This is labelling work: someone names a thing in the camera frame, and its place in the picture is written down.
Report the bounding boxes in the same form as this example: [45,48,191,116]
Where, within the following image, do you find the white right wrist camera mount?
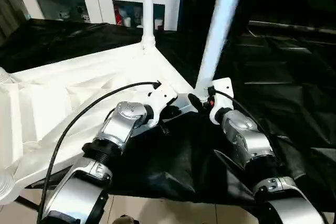
[206,77,234,125]

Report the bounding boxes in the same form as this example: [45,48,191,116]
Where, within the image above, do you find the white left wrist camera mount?
[146,81,179,126]

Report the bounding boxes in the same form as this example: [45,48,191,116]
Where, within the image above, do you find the grey curtain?
[0,0,29,30]

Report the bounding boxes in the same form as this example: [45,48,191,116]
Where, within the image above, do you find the black mat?
[0,18,336,214]

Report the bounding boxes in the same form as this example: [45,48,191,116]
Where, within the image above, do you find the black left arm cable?
[37,81,162,224]

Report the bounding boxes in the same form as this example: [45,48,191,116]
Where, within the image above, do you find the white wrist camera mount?
[146,81,179,126]
[206,77,234,125]

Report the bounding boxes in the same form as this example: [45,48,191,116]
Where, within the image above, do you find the long black bar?
[247,20,336,35]

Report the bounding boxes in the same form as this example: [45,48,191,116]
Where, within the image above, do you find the white plastic table top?
[0,43,199,205]

